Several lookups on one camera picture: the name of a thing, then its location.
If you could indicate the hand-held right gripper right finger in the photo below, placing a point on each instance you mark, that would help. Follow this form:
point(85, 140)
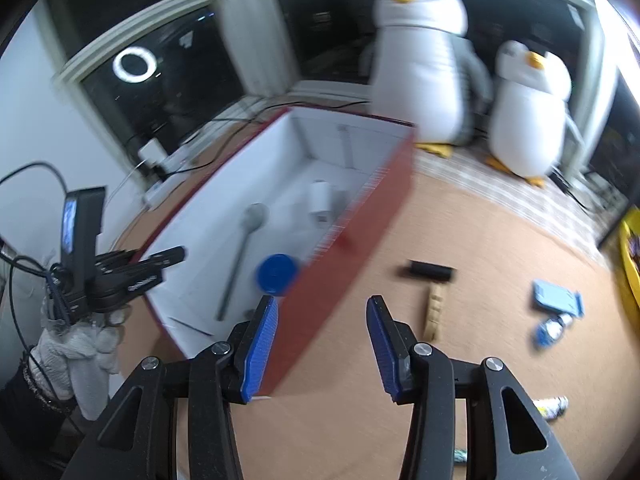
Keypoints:
point(382, 350)

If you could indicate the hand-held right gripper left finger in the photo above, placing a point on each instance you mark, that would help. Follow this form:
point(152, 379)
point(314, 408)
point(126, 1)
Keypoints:
point(260, 350)

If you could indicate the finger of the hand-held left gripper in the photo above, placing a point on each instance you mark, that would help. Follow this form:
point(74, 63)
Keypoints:
point(160, 258)
point(135, 285)

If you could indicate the wooden clothespin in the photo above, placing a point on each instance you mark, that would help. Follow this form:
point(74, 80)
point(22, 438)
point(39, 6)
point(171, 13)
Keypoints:
point(436, 312)

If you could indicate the round blue lid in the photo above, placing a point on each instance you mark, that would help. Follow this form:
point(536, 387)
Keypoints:
point(276, 274)

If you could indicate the grey plastic spoon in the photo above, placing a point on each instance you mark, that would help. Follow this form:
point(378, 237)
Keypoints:
point(245, 250)

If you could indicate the red cardboard box white inside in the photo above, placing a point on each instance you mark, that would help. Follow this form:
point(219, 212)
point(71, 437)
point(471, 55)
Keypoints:
point(350, 270)

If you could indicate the white tube bottle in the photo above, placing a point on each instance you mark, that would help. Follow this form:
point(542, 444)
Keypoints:
point(460, 455)

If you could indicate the white plug charger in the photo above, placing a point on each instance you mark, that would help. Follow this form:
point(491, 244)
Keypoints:
point(320, 200)

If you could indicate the small blue clear bottle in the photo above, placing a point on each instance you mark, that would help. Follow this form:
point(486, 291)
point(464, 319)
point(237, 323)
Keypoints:
point(552, 331)

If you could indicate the patterned white lighter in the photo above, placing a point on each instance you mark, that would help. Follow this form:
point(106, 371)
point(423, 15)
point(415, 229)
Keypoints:
point(550, 406)

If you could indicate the person's left forearm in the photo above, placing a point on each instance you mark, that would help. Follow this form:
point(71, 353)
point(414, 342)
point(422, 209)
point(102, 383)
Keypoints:
point(25, 415)

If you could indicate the person's left hand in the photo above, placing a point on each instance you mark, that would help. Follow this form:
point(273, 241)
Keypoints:
point(82, 355)

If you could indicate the white power strip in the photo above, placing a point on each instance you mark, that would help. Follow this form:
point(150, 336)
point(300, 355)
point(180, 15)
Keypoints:
point(167, 180)

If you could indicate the black cylinder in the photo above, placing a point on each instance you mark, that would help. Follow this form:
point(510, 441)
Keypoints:
point(429, 271)

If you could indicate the white flat power adapter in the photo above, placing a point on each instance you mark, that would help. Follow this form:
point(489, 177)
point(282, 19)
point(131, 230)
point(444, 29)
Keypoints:
point(150, 151)

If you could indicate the blue flat case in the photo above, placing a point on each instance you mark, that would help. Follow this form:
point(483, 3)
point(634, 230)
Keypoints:
point(555, 297)

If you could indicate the white checked mat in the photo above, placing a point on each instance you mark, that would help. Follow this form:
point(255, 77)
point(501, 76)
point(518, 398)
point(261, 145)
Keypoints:
point(500, 200)

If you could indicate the yellow fruit bowl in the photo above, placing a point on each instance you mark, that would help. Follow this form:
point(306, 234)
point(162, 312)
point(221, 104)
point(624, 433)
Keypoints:
point(629, 280)

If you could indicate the dark wrapped candies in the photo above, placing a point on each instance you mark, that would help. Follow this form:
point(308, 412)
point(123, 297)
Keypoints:
point(635, 247)

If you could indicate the small penguin plush toy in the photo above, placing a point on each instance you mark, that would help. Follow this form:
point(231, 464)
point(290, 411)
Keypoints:
point(530, 120)

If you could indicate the large penguin plush toy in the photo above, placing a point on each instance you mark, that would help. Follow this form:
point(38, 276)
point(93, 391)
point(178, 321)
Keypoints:
point(425, 70)

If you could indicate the white window frame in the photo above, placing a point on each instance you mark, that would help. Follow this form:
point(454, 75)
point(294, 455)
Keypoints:
point(240, 35)

